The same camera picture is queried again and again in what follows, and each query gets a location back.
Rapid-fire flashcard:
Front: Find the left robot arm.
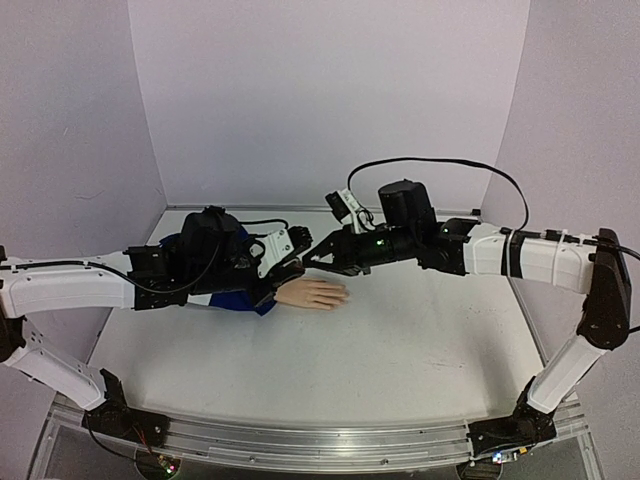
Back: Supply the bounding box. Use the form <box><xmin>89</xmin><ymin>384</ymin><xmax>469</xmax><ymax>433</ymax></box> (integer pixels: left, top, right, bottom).
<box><xmin>1</xmin><ymin>206</ymin><xmax>312</xmax><ymax>447</ymax></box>

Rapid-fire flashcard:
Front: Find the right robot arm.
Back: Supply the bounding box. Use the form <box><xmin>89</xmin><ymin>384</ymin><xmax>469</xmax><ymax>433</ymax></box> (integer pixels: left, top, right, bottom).
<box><xmin>304</xmin><ymin>180</ymin><xmax>632</xmax><ymax>463</ymax></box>

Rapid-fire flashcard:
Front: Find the mannequin hand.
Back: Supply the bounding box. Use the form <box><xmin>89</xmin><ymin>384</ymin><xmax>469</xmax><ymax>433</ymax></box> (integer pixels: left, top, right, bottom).
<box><xmin>275</xmin><ymin>277</ymin><xmax>349</xmax><ymax>311</ymax></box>

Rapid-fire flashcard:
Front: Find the blue red white jacket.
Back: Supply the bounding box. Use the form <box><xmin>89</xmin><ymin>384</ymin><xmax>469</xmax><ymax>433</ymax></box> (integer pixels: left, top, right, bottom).
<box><xmin>159</xmin><ymin>223</ymin><xmax>277</xmax><ymax>316</ymax></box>

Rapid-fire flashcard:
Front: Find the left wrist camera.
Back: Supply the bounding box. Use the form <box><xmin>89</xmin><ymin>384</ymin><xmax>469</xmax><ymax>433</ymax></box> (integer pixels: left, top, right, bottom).
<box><xmin>256</xmin><ymin>226</ymin><xmax>313</xmax><ymax>278</ymax></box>

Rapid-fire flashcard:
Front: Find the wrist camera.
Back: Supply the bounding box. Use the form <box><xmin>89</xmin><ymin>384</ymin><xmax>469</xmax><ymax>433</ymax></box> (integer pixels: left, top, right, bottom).
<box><xmin>325</xmin><ymin>189</ymin><xmax>375</xmax><ymax>234</ymax></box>
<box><xmin>256</xmin><ymin>226</ymin><xmax>313</xmax><ymax>278</ymax></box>

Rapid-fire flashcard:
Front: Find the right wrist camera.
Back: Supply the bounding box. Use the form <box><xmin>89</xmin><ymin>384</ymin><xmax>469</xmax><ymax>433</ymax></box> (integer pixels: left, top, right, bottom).
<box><xmin>325</xmin><ymin>189</ymin><xmax>375</xmax><ymax>234</ymax></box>

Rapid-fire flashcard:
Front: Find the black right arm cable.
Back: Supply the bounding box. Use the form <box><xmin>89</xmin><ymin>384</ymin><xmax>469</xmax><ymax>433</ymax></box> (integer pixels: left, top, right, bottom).
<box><xmin>347</xmin><ymin>158</ymin><xmax>640</xmax><ymax>261</ymax></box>

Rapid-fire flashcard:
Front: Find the aluminium front rail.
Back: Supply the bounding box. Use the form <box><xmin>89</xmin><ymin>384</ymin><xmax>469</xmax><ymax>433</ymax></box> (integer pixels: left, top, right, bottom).
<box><xmin>51</xmin><ymin>400</ymin><xmax>588</xmax><ymax>473</ymax></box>

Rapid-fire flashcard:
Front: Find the black left base cable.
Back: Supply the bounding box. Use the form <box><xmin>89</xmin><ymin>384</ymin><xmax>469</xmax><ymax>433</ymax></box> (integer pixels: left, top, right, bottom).
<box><xmin>77</xmin><ymin>409</ymin><xmax>161</xmax><ymax>464</ymax></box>

